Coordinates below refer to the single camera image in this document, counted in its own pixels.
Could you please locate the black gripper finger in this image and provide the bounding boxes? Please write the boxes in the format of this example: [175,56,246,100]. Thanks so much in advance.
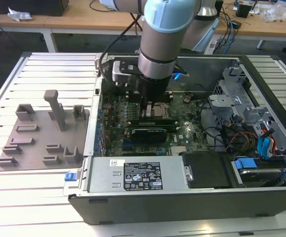
[142,103,154,119]

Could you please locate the green RAM stick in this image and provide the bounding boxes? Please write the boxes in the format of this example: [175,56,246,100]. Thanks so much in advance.
[138,120,178,125]

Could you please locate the black RAM slot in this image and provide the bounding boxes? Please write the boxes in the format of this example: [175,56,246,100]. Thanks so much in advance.
[128,121,179,126]
[127,96,173,100]
[127,118,179,123]
[130,124,179,128]
[127,98,173,103]
[127,93,173,97]

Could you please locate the silver CPU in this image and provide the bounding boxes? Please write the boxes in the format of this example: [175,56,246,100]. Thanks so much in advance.
[152,106,167,118]

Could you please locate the metal socket cover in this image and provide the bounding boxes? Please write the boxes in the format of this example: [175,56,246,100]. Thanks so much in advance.
[151,103,171,121]

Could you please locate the black graphics card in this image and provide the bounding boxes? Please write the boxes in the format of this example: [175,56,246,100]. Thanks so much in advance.
[130,127,168,144]

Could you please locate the green motherboard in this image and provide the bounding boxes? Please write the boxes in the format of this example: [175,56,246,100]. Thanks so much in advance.
[101,92,212,158]

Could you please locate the silver drive cage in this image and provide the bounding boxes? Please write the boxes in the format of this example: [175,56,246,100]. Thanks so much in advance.
[208,65,277,129]

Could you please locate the silver power supply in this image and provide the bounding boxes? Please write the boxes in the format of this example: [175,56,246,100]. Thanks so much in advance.
[82,156,194,193]

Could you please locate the black plastic drive cover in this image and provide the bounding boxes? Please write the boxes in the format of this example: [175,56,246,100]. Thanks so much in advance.
[179,151,234,190]

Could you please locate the black PC case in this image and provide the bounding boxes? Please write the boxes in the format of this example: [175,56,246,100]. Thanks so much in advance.
[63,53,286,225]

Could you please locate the tall black desk box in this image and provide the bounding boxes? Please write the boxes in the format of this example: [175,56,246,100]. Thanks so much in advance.
[215,0,224,28]

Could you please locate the wooden desk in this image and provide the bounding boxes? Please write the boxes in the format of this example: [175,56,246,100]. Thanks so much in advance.
[0,0,286,38]

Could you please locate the grey parts rack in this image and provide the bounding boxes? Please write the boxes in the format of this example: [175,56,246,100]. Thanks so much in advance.
[0,89,91,171]

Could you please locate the small black desk box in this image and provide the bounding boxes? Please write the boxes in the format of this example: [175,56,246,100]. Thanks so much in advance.
[235,3,252,18]

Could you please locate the hard disk in blue carrier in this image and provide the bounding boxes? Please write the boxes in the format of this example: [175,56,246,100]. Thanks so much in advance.
[231,158,286,190]

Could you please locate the clear plastic bags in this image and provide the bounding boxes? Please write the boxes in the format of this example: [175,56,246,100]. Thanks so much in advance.
[262,1,286,23]

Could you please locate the wide black desk box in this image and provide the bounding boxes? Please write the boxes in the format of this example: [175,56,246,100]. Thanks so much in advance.
[0,0,69,17]

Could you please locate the crumpled clear plastic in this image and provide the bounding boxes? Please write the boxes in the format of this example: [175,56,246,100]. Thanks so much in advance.
[7,6,33,23]

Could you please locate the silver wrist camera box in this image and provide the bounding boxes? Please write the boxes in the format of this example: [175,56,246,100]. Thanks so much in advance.
[112,60,140,87]

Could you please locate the black camera cable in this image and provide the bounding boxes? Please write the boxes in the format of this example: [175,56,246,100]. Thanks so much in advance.
[101,13,143,79]

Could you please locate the black internal cable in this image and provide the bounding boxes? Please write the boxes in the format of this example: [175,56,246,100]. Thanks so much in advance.
[198,98,232,152]

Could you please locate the blue desk cable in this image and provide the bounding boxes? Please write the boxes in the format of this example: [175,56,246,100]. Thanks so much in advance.
[225,9,236,54]

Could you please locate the yellow red wire bundle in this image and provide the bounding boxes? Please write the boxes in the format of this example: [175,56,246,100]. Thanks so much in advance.
[231,132,259,149]

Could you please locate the blue flat data cable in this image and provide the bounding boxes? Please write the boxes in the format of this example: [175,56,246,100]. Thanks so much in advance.
[257,133,272,161]

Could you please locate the orange flat data cable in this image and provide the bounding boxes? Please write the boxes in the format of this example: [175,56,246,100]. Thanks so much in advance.
[268,128,278,158]

